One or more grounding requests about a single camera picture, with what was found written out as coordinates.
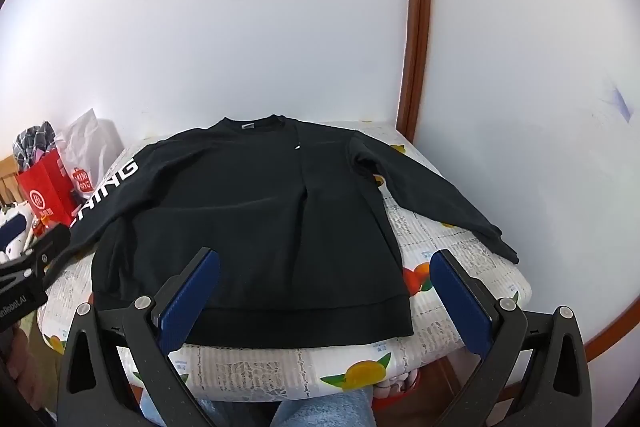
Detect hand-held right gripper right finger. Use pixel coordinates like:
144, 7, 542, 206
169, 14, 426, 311
430, 248, 594, 427

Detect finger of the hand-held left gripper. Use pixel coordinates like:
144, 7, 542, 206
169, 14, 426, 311
0, 224, 72, 290

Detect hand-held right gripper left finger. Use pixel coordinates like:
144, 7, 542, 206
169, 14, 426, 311
56, 247, 221, 427

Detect black sweatshirt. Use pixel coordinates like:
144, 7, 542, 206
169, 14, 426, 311
47, 114, 521, 350

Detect person's left hand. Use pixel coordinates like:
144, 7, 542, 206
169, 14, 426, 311
0, 328, 41, 413

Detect white and navy object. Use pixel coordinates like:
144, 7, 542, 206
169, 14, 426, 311
0, 202, 37, 264

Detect red paper shopping bag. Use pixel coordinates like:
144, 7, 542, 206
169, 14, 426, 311
16, 152, 83, 229

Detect wooden furniture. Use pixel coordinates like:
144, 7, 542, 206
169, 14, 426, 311
0, 157, 21, 210

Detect green cloth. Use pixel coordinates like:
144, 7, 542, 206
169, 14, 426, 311
22, 302, 66, 418

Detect plaid cloth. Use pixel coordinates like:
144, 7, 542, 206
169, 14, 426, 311
12, 121, 57, 175

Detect white plastic shopping bag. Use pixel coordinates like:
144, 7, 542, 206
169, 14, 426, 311
54, 108, 126, 196

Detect fruit print tablecloth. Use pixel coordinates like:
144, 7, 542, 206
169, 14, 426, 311
37, 119, 533, 403

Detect wooden baseboard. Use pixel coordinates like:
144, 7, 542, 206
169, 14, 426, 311
584, 279, 640, 364

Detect person's blue jeans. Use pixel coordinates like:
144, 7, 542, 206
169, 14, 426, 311
200, 384, 376, 427

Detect wooden door frame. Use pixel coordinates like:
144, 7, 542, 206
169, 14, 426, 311
395, 0, 434, 145

